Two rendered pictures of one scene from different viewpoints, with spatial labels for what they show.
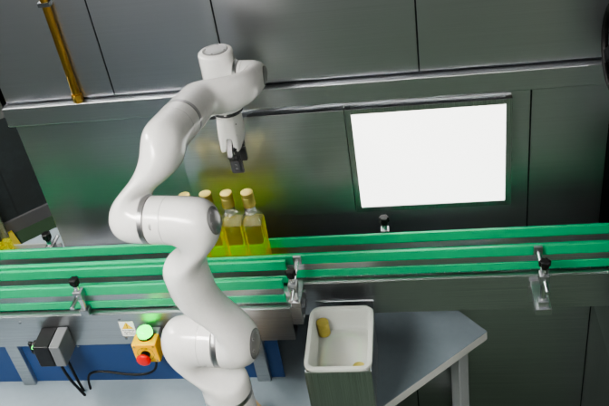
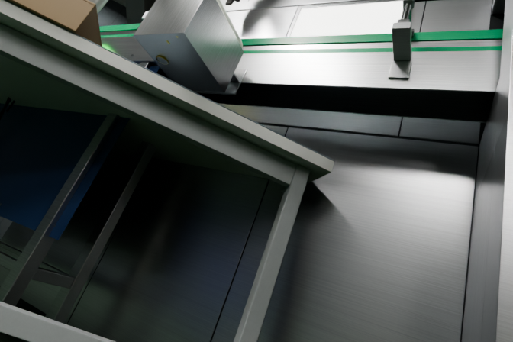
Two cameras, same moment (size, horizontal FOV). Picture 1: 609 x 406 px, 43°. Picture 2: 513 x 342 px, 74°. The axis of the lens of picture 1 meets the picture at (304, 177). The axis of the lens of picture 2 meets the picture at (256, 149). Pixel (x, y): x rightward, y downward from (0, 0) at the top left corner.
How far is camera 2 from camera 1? 2.36 m
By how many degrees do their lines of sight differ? 61
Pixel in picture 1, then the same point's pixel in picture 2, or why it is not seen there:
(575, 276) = (446, 53)
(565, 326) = (436, 243)
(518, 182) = not seen: hidden behind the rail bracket
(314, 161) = (266, 33)
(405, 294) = (275, 66)
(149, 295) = (117, 33)
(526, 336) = (379, 246)
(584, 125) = (467, 23)
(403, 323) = not seen: hidden behind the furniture
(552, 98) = (441, 6)
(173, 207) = not seen: outside the picture
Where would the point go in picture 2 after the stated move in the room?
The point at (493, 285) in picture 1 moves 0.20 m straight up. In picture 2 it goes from (356, 59) to (372, 8)
